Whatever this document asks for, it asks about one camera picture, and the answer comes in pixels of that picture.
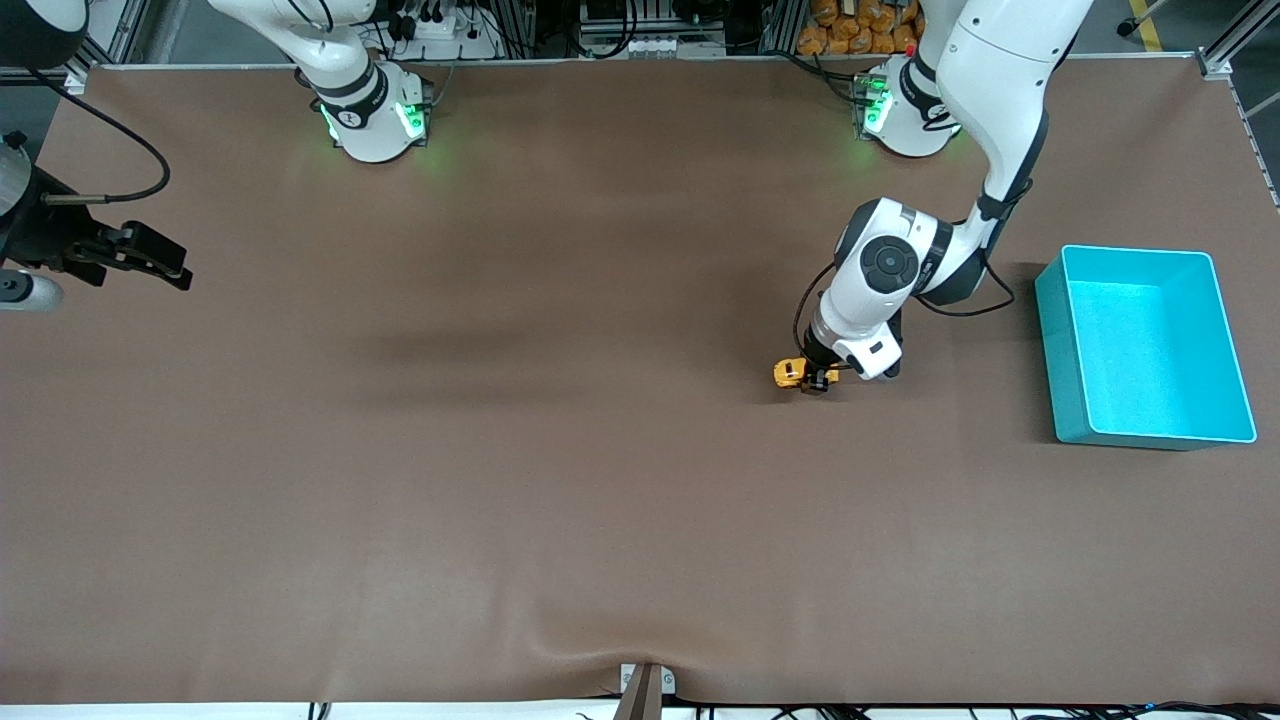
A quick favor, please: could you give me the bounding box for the yellow beetle toy car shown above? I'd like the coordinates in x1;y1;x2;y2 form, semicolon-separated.
772;357;841;393

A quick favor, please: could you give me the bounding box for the brown table mat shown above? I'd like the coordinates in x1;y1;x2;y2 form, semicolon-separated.
0;55;1280;707

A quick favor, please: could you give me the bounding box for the teal plastic box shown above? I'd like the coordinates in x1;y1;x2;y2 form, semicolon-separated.
1034;244;1259;452

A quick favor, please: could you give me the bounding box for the orange packets pile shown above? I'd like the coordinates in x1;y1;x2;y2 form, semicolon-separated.
796;0;923;57

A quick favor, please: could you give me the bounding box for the white socket bar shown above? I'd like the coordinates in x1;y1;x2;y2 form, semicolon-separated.
588;34;728;60

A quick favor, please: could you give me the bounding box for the white power strip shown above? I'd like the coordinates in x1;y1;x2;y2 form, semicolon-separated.
384;8;503;62

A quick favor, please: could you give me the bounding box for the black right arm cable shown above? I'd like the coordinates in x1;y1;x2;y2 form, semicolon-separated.
28;68;172;205

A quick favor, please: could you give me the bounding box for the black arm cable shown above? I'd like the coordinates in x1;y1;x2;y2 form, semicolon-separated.
792;178;1035;351
28;68;172;205

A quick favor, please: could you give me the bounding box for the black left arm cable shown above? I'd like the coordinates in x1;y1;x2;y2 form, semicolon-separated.
792;178;1035;351

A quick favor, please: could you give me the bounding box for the metal table edge bracket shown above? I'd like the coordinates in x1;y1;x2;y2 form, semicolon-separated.
612;662;678;720

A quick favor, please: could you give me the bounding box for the aluminium frame profile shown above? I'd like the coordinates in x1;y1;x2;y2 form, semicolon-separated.
1195;0;1280;206

